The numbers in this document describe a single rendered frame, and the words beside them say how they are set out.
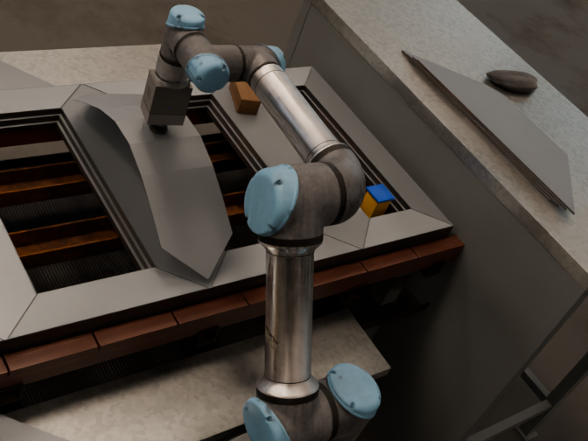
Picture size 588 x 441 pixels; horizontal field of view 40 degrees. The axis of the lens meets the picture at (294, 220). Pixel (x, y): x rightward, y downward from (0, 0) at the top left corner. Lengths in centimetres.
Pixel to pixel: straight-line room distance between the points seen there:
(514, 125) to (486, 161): 21
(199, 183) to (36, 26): 237
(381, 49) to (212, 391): 118
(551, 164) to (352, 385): 101
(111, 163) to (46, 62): 58
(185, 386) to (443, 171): 95
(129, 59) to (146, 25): 169
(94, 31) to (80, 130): 208
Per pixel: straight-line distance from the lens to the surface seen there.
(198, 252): 177
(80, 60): 254
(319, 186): 137
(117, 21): 425
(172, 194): 178
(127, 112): 191
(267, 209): 135
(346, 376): 157
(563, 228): 214
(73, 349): 166
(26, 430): 168
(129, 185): 196
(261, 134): 225
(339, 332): 207
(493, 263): 223
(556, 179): 226
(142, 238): 184
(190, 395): 183
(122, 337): 170
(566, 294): 211
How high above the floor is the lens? 215
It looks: 40 degrees down
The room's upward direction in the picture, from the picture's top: 24 degrees clockwise
